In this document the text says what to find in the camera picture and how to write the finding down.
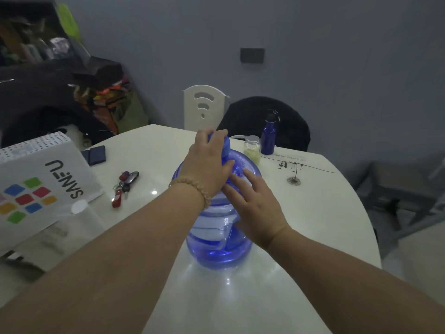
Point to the person's left forearm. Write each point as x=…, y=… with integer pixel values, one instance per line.
x=114, y=260

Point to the key bunch with red fob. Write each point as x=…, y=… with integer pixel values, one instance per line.
x=118, y=198

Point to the person's right middle finger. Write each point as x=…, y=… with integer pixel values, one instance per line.
x=253, y=179

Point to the person's right forearm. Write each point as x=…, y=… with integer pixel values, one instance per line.
x=347, y=288

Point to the small glass jar silver lid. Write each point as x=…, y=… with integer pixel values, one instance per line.
x=252, y=153

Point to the chair with black cover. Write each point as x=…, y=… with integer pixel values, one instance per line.
x=250, y=118

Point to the person's left thumb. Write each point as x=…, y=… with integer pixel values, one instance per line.
x=227, y=167

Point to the person's right hand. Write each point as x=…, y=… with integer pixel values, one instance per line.
x=259, y=212

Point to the dark blue wallet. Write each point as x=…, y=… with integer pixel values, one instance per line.
x=95, y=155

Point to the white bag with coloured squares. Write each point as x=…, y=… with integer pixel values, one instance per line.
x=38, y=177

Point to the green fly swatter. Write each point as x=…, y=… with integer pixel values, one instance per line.
x=67, y=20

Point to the black cloth pile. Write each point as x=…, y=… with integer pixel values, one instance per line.
x=34, y=100

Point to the blue metal drinking bottle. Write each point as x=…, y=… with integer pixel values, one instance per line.
x=268, y=139

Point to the white wooden chair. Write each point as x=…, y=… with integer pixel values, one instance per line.
x=205, y=107

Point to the blue jug cap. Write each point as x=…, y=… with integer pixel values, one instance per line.
x=226, y=149

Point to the large blue water jug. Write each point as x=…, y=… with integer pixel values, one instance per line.
x=215, y=253

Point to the person's left hand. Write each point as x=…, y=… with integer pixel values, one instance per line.
x=203, y=163

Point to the grey stool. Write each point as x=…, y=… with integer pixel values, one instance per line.
x=393, y=191

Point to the cluttered dark shelf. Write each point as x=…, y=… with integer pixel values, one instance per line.
x=27, y=34

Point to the orange patterned bag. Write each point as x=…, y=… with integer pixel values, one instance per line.
x=111, y=104

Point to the person's right thumb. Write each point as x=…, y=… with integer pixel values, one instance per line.
x=232, y=196

